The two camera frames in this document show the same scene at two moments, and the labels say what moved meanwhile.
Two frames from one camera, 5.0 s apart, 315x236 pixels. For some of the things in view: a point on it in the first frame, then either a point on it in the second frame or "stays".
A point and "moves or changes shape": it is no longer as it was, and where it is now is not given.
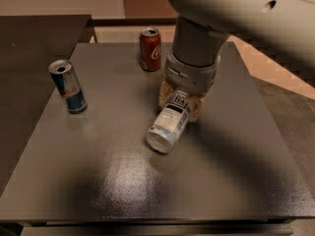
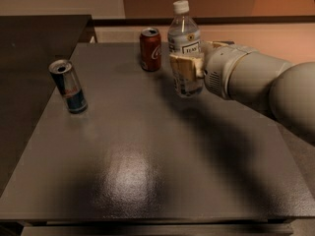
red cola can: (150, 49) stays
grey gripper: (189, 77) -> (222, 69)
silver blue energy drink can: (68, 86) stays
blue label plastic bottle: (163, 134) moves or changes shape
